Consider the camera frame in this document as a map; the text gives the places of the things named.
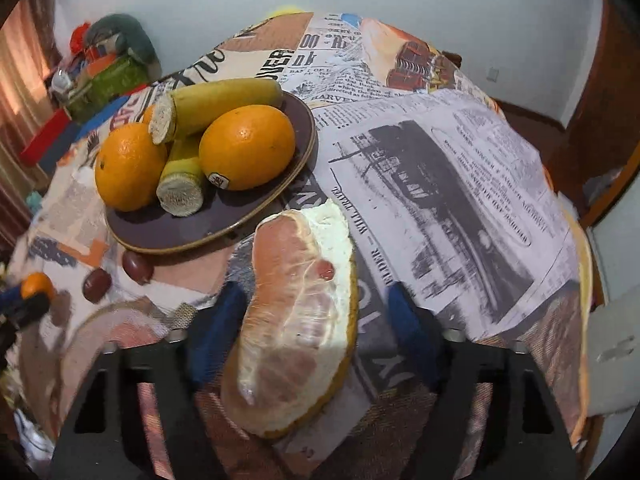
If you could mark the short thick sugarcane piece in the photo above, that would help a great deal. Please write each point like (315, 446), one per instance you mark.
(182, 185)

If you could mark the grey pillow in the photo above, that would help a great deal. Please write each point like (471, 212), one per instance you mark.
(125, 30)

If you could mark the small tangerine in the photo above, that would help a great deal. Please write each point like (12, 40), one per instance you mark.
(37, 285)

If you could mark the long sugarcane piece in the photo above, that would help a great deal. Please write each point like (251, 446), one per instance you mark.
(220, 100)

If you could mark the white wardrobe door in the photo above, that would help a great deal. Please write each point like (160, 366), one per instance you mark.
(615, 270)

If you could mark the large orange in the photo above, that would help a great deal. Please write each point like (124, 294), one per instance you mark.
(127, 170)
(247, 147)

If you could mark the red flat box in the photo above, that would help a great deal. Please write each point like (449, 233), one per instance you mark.
(47, 137)

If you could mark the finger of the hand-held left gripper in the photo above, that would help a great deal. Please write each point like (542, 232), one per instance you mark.
(27, 310)

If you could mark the purple plate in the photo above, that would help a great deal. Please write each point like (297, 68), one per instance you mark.
(225, 210)

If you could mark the wooden door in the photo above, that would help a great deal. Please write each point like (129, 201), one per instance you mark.
(600, 100)

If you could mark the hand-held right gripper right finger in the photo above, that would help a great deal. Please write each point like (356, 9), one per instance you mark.
(410, 330)

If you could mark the red plastic bag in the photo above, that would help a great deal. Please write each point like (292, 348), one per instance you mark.
(79, 37)

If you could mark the white wall socket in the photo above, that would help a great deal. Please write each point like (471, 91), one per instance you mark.
(492, 74)

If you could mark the green fabric bag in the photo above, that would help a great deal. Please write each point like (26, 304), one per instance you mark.
(107, 85)

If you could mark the yellow foam tube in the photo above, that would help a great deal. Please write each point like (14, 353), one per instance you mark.
(285, 10)

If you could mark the newspaper print tablecloth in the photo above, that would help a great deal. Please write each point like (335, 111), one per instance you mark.
(450, 185)

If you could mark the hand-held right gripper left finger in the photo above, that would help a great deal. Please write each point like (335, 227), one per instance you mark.
(220, 325)

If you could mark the light orange curtain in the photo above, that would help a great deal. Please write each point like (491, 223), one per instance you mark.
(17, 85)

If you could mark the red date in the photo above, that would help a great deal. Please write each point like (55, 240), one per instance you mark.
(137, 266)
(96, 285)

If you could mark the pomelo wedge with rind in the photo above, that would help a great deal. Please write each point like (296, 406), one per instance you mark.
(295, 310)

